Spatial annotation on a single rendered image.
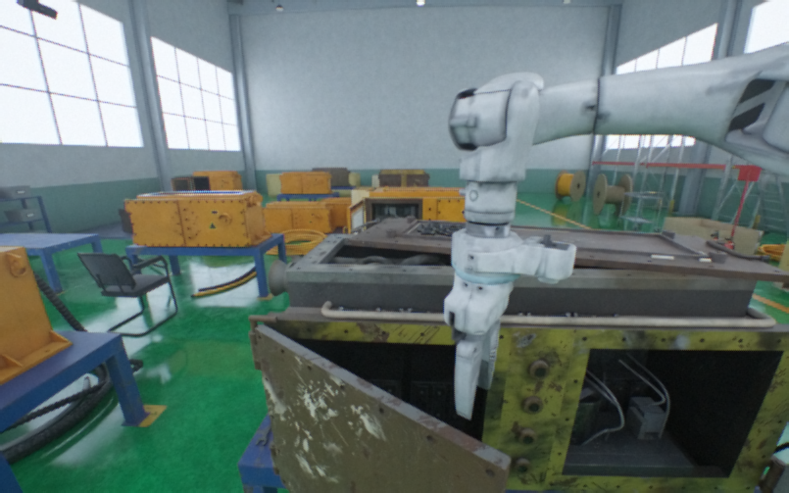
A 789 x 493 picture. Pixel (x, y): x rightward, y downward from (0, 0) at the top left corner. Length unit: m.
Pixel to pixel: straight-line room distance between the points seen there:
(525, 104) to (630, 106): 0.12
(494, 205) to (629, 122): 0.16
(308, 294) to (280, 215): 6.38
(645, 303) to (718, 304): 0.20
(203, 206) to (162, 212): 0.55
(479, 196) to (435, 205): 3.12
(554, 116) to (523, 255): 0.16
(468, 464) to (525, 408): 0.45
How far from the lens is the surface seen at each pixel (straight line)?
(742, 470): 1.50
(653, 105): 0.41
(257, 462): 1.37
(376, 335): 0.84
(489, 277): 0.37
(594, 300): 0.98
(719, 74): 0.43
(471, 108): 0.36
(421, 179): 9.26
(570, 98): 0.41
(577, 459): 1.25
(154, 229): 4.64
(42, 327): 2.62
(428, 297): 0.86
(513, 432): 1.07
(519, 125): 0.34
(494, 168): 0.34
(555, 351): 0.92
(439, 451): 0.59
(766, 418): 1.39
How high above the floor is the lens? 1.64
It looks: 16 degrees down
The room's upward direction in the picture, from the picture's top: straight up
